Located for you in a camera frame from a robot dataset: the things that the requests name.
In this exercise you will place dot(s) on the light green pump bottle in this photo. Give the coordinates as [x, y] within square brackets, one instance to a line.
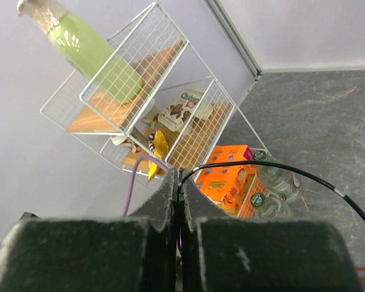
[84, 48]

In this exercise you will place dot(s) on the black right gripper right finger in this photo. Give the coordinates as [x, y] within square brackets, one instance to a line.
[221, 253]

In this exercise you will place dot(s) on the yellow snack bag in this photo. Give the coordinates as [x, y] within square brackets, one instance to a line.
[159, 147]

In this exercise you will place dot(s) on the orange snack box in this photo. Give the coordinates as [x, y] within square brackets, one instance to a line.
[231, 187]

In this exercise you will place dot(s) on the white round cup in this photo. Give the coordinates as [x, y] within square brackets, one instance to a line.
[128, 142]

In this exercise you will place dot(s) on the chocolate snack packet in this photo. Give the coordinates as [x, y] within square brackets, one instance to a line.
[175, 116]

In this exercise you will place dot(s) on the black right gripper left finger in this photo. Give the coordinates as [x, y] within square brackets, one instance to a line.
[133, 253]

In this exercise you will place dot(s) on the green glass bottle rear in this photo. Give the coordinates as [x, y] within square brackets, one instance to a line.
[283, 184]

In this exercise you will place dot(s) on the white wire shelf rack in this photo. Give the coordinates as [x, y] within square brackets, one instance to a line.
[153, 44]

